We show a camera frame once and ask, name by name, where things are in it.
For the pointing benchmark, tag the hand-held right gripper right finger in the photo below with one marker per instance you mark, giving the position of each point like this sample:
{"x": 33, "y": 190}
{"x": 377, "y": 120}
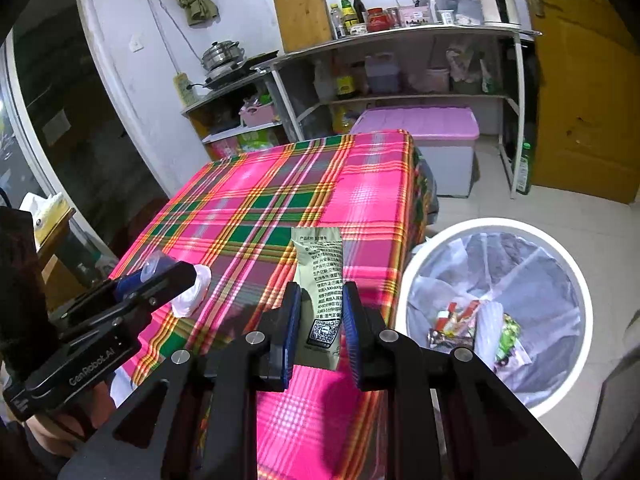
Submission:
{"x": 352, "y": 335}

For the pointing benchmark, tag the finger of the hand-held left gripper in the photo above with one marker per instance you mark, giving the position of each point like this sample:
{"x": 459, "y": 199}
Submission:
{"x": 160, "y": 287}
{"x": 129, "y": 284}

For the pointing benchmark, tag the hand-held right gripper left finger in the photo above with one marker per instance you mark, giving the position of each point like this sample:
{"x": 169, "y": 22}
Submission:
{"x": 292, "y": 335}

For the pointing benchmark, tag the clear plastic wrapper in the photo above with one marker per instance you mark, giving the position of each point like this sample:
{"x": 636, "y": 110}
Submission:
{"x": 152, "y": 266}

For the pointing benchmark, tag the beige paper food bag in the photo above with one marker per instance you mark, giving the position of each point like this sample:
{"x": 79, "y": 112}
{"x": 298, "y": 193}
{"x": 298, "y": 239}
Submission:
{"x": 320, "y": 270}

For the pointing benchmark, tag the small white pink carton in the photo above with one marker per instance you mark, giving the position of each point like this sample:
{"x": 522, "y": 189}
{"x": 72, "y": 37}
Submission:
{"x": 457, "y": 316}

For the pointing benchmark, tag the green snack packet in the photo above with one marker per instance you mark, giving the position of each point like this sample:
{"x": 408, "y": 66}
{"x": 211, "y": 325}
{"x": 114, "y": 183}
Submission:
{"x": 511, "y": 332}

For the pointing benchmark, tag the white round waste bin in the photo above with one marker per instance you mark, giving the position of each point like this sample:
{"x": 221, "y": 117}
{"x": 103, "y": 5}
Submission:
{"x": 500, "y": 225}

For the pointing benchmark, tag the translucent plastic bin liner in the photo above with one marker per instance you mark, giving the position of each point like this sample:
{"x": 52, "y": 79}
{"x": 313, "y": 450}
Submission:
{"x": 540, "y": 285}

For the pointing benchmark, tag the person's left hand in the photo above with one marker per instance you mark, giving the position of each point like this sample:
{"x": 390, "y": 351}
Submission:
{"x": 55, "y": 430}

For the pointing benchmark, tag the wooden side stand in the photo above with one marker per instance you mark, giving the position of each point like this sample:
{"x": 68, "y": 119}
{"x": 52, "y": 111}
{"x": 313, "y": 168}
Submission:
{"x": 55, "y": 230}

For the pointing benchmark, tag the white tissue pack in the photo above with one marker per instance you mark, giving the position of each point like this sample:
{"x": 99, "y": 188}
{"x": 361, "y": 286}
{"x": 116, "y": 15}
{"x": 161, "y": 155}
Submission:
{"x": 42, "y": 204}

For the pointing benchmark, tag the pink plaid tablecloth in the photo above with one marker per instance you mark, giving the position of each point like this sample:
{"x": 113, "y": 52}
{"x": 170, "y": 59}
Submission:
{"x": 260, "y": 210}

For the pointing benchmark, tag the small wooden shelf unit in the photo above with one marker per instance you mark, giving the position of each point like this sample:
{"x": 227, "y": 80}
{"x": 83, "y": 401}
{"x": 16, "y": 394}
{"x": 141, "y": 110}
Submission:
{"x": 197, "y": 125}

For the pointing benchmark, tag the pink green cardboard box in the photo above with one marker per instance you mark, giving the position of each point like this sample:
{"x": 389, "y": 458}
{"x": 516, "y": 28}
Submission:
{"x": 250, "y": 142}

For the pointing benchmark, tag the pink plastic basket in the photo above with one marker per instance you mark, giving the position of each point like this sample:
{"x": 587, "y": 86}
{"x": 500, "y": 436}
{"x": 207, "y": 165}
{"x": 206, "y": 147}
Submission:
{"x": 257, "y": 114}

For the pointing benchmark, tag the yellow power strip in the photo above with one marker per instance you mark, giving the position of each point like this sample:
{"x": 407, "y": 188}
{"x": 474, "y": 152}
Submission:
{"x": 182, "y": 89}

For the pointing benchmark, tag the yellow oil jug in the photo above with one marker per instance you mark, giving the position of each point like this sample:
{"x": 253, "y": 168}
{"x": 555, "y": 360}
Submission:
{"x": 342, "y": 120}

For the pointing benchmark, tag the pink lid storage box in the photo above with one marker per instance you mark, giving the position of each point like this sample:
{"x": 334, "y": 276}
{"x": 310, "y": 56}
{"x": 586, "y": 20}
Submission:
{"x": 425, "y": 125}

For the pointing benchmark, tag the black induction stove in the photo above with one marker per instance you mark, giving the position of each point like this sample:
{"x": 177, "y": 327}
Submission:
{"x": 235, "y": 76}

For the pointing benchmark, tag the green plastic bottle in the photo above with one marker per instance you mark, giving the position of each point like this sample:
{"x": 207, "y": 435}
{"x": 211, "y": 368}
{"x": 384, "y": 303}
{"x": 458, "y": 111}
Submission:
{"x": 524, "y": 172}

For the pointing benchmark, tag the steel cooking pot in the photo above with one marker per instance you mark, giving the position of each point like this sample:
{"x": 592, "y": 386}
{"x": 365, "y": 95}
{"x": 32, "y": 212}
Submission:
{"x": 222, "y": 57}

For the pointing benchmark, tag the yellow label bottle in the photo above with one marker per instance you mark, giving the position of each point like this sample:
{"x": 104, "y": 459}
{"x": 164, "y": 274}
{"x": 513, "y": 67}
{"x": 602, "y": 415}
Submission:
{"x": 345, "y": 86}

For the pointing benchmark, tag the clear plastic jug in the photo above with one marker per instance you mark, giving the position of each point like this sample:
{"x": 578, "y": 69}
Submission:
{"x": 322, "y": 80}

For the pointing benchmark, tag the gray plastic jug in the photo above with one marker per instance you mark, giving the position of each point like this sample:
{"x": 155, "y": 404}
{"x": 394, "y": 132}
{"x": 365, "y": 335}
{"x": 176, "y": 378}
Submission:
{"x": 382, "y": 74}

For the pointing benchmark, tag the crumpled plastic bags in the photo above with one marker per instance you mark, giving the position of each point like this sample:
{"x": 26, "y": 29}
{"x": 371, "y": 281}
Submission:
{"x": 462, "y": 67}

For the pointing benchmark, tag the green white bottle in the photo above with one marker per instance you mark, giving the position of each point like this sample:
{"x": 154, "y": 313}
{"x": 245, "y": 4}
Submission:
{"x": 487, "y": 77}

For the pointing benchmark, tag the wooden cutting board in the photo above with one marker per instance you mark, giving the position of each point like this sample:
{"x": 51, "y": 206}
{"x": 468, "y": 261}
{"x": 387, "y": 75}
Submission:
{"x": 302, "y": 15}

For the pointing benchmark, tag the clear bottle yellow cap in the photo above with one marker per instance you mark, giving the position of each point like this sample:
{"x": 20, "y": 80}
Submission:
{"x": 336, "y": 22}

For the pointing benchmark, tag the red sauce jar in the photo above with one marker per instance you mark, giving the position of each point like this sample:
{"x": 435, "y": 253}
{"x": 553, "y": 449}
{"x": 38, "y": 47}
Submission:
{"x": 376, "y": 20}

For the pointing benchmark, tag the gray metal shelf unit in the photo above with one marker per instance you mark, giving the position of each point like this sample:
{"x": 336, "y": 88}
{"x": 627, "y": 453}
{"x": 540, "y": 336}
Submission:
{"x": 440, "y": 30}

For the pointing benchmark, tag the small glass jar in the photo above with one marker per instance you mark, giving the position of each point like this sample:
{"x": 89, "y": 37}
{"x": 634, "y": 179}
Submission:
{"x": 392, "y": 17}

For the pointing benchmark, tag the green yellow oil bottle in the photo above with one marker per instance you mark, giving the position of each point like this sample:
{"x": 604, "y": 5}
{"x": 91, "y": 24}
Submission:
{"x": 347, "y": 15}

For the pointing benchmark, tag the dark sauce bottle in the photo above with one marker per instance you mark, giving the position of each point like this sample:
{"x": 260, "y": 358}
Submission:
{"x": 358, "y": 10}

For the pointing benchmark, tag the pink knife holder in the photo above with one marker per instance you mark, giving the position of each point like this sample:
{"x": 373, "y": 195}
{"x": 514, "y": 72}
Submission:
{"x": 417, "y": 14}

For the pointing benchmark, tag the wooden door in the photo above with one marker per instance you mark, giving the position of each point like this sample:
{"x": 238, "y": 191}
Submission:
{"x": 585, "y": 100}

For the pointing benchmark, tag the gray plastic container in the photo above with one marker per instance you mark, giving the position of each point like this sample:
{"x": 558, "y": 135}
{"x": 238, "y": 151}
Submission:
{"x": 457, "y": 5}

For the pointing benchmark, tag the white wall socket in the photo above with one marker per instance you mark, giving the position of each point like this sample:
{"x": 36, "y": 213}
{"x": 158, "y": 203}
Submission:
{"x": 135, "y": 43}

